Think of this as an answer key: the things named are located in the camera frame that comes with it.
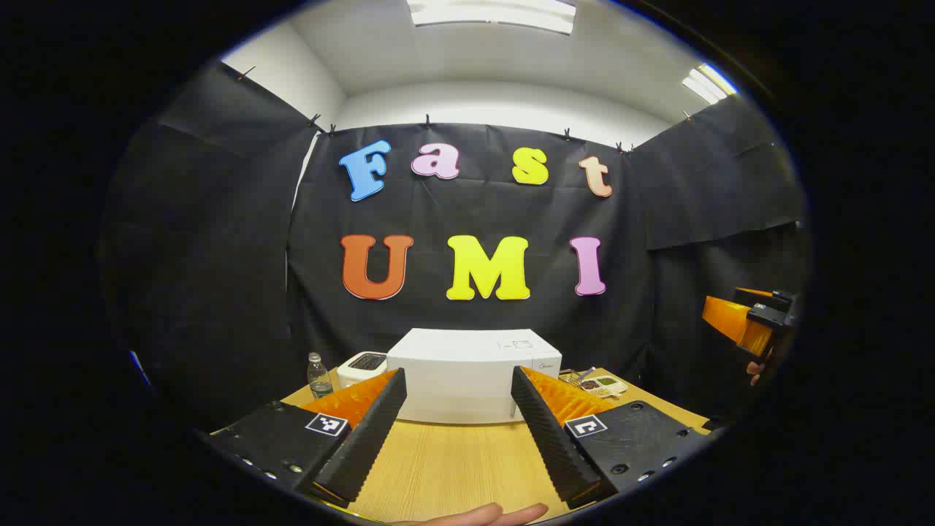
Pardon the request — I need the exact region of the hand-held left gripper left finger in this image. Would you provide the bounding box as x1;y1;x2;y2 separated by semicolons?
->
208;367;408;510

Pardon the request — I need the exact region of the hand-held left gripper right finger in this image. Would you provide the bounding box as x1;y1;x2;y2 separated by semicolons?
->
510;365;714;510

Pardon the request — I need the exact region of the white microwave oven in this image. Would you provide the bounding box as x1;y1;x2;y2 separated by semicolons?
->
386;328;563;425

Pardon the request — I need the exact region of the white divided food tray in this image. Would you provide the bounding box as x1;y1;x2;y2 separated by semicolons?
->
579;375;629;400

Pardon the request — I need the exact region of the small white appliance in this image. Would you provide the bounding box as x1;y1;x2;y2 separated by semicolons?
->
336;351;389;390

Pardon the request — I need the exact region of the clear water bottle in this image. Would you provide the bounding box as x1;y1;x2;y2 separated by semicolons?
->
307;352;334;400

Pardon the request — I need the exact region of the small ceiling light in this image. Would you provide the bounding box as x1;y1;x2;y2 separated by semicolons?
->
682;63;739;105

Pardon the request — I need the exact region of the black backdrop cloth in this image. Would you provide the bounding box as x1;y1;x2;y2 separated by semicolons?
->
102;62;812;432

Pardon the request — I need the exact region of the long ceiling light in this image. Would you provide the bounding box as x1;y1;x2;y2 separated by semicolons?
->
406;0;578;36

